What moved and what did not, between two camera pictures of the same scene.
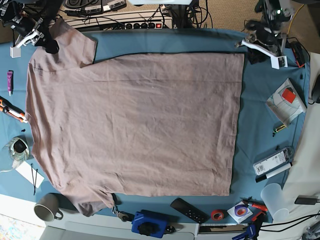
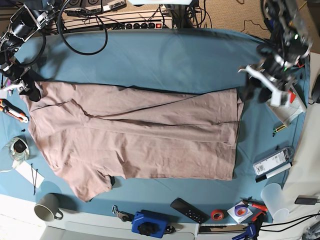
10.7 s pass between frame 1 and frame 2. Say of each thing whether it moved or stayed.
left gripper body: moved
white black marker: stayed
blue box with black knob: stayed
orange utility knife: stayed
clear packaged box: stayed
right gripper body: moved
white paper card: stayed
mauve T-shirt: moved
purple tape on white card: stayed
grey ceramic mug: stayed
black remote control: stayed
